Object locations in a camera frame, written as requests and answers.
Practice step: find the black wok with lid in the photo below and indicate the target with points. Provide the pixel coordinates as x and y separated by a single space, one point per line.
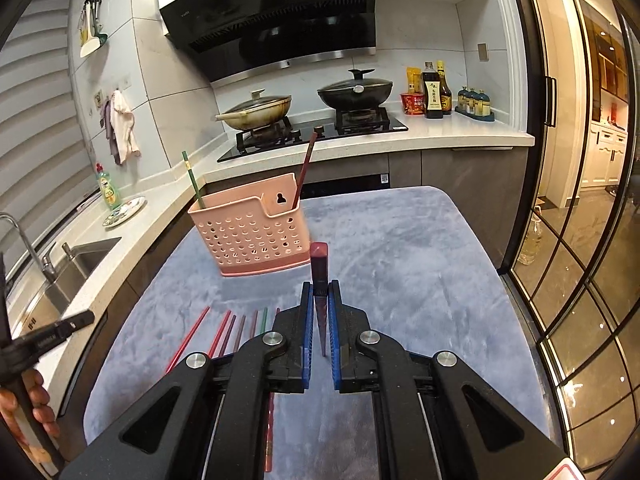
355 92

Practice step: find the green hanging utensil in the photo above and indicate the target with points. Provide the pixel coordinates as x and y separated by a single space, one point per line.
101 37

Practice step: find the clear plastic bottle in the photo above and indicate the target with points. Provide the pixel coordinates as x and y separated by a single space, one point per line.
530 245

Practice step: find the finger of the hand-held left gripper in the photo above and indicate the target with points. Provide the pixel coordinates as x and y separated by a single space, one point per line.
50 332

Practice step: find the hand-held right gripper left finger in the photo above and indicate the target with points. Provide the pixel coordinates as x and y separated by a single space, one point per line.
307 340

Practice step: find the small wall outlet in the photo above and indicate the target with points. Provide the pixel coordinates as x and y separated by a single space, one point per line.
99 98

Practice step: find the patterned plate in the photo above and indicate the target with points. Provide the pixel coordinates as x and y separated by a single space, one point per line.
125 210

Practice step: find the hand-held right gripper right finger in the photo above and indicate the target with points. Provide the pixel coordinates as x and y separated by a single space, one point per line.
336 355

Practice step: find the pink perforated utensil basket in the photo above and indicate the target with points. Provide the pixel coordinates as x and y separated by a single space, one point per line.
240 240

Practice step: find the white sideboard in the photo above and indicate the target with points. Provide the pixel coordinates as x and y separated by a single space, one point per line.
605 155

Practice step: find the steel sink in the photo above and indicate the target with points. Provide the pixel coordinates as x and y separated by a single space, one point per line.
85 260

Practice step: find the white window blinds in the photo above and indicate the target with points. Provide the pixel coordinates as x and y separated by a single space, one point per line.
40 135

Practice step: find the purple chopstick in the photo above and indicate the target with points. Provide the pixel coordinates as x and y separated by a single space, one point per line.
228 335

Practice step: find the black range hood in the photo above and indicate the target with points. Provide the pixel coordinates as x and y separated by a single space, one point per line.
270 20

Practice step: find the beige wok with lid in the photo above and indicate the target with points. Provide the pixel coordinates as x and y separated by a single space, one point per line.
260 110

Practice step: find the green dish soap bottle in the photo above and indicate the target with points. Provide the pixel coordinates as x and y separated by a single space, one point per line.
109 190

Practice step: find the yellow seasoning packet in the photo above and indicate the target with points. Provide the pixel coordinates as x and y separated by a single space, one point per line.
414 80

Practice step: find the black built-in appliance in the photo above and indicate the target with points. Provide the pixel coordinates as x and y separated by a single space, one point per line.
345 185

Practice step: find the red instant noodle cup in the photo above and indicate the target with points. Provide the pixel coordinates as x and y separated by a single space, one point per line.
412 105

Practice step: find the yellow capped sauce bottle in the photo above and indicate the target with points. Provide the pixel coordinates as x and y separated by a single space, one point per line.
446 95

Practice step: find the dark red chopstick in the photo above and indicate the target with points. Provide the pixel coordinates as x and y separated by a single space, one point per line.
319 265

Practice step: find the brown chopstick with gold band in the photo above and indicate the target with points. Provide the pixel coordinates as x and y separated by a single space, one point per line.
305 165

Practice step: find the person's left hand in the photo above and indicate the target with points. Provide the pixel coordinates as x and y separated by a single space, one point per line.
42 410

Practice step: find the purple cloth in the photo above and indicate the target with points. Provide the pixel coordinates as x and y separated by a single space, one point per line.
112 147

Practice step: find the grey base cabinet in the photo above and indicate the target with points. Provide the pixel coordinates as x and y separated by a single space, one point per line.
460 175

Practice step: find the steel faucet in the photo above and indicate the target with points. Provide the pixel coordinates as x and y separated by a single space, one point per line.
30 250

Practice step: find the blue-grey plush mat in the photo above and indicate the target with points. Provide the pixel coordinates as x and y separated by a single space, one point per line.
400 260

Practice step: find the black framed glass door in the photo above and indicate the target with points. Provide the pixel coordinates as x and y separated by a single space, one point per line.
575 310

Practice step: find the teal lidded spice jar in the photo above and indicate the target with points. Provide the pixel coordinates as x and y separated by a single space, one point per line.
472 101
483 104
462 97

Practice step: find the green chopstick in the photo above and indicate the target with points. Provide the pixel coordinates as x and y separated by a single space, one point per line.
263 320
192 180

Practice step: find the teal spice jar tray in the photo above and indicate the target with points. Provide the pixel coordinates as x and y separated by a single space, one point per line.
475 116

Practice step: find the black gas stove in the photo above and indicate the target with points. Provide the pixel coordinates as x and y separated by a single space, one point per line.
320 135

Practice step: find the dark soy sauce bottle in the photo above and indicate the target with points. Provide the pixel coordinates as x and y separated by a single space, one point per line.
432 100

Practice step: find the white spatula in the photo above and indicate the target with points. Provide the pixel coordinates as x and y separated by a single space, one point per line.
89 47

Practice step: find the pink white towel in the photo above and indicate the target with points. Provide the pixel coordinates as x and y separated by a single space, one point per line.
122 125

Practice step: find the grey wall outlet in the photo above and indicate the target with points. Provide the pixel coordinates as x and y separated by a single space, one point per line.
483 52

